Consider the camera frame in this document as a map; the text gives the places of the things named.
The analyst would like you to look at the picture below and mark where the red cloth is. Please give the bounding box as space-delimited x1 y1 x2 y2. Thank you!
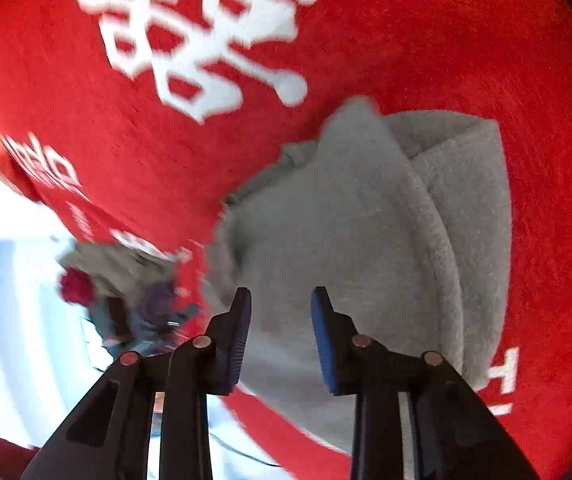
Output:
60 267 97 306

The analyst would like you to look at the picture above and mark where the blue-grey cloth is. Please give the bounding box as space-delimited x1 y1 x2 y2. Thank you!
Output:
88 295 201 357

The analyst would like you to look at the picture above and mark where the grey knit sweater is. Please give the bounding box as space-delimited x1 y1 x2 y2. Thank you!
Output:
205 96 512 461

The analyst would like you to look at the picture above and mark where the beige cloth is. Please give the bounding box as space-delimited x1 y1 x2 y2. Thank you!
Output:
58 242 177 297

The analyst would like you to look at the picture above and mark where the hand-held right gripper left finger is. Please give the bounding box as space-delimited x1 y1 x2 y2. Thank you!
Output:
21 287 253 480

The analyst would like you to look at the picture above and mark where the red blanket with white print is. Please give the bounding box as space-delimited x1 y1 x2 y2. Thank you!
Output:
0 0 572 480

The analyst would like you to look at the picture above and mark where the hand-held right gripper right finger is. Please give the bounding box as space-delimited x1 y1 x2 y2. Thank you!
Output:
311 286 541 480

